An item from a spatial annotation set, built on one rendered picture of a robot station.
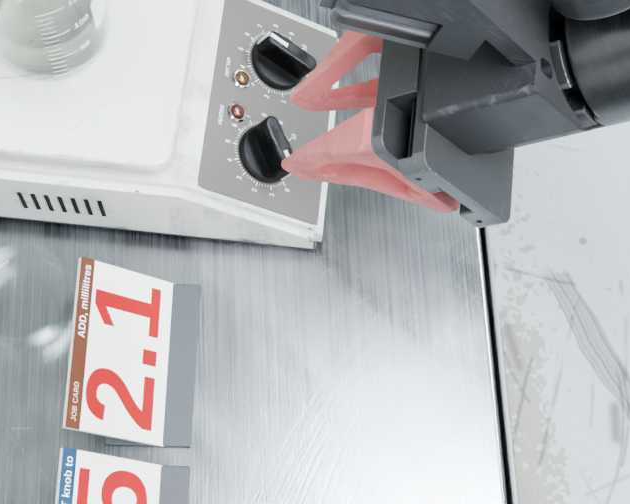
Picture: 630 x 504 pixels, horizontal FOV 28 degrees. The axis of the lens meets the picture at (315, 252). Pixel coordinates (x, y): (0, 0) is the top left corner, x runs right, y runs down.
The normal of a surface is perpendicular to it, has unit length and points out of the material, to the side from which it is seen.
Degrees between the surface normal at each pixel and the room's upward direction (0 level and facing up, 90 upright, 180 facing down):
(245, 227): 90
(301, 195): 30
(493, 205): 49
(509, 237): 0
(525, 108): 90
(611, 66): 60
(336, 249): 0
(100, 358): 40
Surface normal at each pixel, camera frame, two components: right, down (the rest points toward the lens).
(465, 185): 0.77, -0.15
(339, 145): -0.86, -0.28
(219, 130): 0.52, -0.26
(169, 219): -0.10, 0.93
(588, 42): -0.61, 0.06
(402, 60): -0.62, -0.36
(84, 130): 0.03, -0.37
